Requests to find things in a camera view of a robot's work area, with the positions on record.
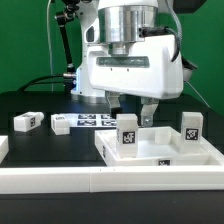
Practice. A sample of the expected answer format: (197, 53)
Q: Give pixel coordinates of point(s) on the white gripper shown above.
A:
(147, 71)

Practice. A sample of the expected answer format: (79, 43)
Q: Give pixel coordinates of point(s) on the white square tabletop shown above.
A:
(159, 146)

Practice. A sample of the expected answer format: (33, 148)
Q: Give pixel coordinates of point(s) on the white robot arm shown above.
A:
(125, 52)

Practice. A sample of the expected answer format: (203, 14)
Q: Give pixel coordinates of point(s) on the white sheet with fiducial markers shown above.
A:
(90, 120)

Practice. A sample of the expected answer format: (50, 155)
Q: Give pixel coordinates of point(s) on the white U-shaped fence wall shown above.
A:
(60, 176)

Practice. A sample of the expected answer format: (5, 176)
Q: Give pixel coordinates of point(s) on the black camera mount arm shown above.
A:
(62, 18)

